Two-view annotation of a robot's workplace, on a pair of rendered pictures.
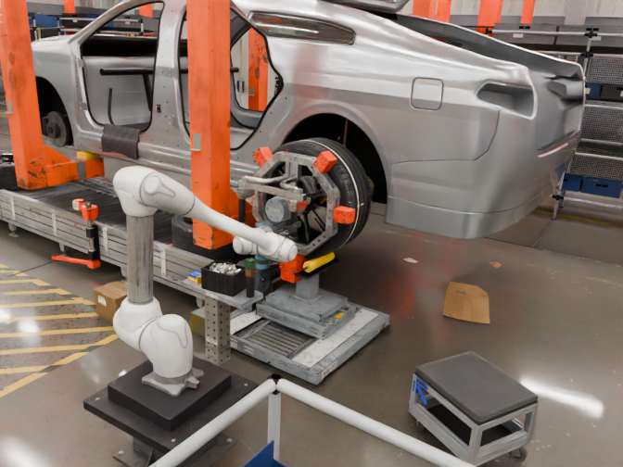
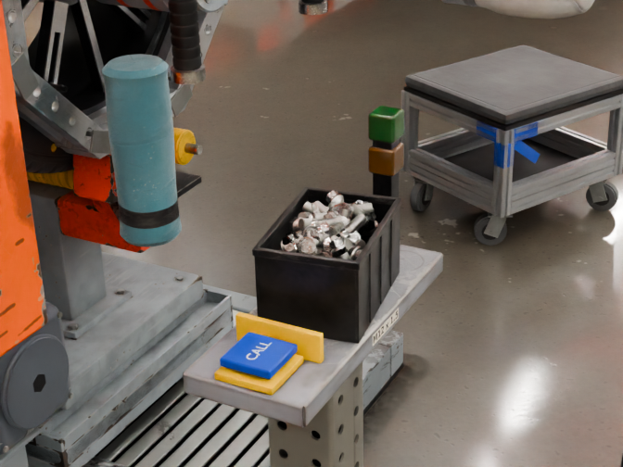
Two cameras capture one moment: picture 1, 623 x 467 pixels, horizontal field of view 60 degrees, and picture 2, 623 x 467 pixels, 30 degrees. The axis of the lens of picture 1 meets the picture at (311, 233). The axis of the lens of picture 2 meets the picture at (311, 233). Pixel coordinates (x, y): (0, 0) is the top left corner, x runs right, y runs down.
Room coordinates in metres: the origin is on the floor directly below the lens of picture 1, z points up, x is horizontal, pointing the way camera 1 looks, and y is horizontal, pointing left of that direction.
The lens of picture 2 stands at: (2.74, 1.79, 1.22)
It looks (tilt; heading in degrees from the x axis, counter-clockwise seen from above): 26 degrees down; 265
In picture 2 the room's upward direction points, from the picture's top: 2 degrees counter-clockwise
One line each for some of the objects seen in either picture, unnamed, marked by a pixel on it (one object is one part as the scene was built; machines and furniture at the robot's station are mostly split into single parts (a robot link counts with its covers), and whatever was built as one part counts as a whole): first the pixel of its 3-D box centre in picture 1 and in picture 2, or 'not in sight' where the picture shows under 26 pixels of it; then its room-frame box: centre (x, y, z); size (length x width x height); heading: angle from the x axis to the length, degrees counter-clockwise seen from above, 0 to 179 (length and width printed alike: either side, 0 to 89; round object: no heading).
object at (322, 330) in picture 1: (305, 309); (72, 354); (3.01, 0.01, 0.13); 0.50 x 0.36 x 0.10; 56
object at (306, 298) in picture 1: (307, 282); (60, 258); (3.01, 0.01, 0.32); 0.40 x 0.30 x 0.28; 56
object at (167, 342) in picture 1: (170, 342); not in sight; (1.90, 0.54, 0.53); 0.18 x 0.16 x 0.22; 55
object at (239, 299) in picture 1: (221, 289); (324, 317); (2.60, 0.46, 0.44); 0.43 x 0.17 x 0.03; 56
